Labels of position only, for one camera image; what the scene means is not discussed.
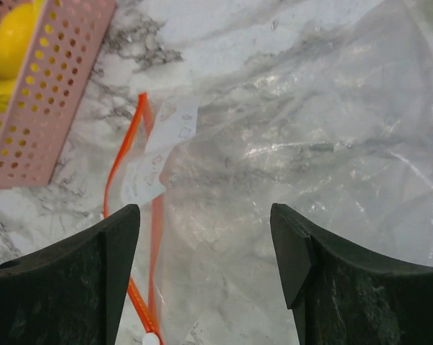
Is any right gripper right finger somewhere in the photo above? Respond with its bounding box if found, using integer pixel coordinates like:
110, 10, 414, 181
270, 203, 433, 344

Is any yellow fake mango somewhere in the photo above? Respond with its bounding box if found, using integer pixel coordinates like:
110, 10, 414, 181
0, 1, 36, 81

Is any pink plastic basket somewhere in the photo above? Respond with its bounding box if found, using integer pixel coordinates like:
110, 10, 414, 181
0, 0, 117, 189

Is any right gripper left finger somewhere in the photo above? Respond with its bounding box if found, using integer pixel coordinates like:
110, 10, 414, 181
0, 204, 140, 344

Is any zip bag with yellow fruit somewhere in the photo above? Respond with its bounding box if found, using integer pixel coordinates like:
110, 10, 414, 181
108, 1, 433, 344

